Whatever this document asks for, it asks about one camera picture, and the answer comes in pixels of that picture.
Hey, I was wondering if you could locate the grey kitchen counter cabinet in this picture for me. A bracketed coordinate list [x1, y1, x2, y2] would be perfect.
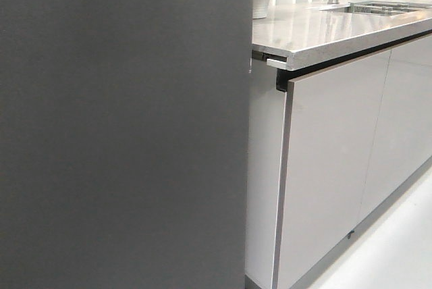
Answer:
[245, 3, 431, 288]

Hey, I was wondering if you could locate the stainless steel sink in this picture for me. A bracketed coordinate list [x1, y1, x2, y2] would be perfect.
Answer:
[319, 0, 432, 18]

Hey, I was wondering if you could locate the dark grey fridge door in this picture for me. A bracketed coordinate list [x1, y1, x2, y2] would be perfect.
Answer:
[1, 0, 252, 288]

